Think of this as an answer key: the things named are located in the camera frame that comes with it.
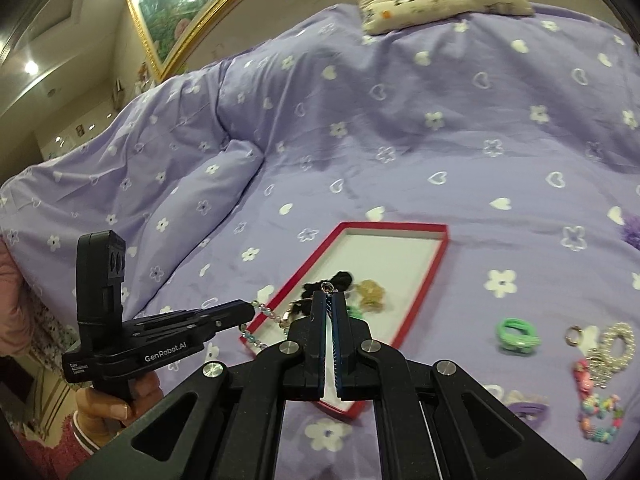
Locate red white tray box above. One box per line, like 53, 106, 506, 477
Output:
238, 220, 450, 422

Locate black scrunchie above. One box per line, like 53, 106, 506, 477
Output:
282, 271, 354, 325

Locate pink hair clip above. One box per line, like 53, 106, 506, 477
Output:
573, 359, 593, 399

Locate pastel bead chain bracelet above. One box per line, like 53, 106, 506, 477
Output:
240, 299, 289, 351

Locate pearl scrunchie bracelet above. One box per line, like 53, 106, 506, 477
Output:
584, 320, 637, 390

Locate purple grey hair tie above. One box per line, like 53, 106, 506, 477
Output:
484, 383, 551, 428

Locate left hand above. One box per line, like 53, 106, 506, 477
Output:
76, 372, 164, 448

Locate purple floral bedsheet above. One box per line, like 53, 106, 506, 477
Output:
1, 6, 639, 479

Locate green hair tie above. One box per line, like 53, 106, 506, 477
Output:
496, 316, 542, 356

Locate colourful beaded bracelet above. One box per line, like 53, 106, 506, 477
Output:
577, 392, 626, 444

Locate purple flower hair clip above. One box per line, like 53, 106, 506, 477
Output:
620, 217, 640, 249

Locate amber hair claw clip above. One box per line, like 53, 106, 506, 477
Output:
355, 280, 386, 312

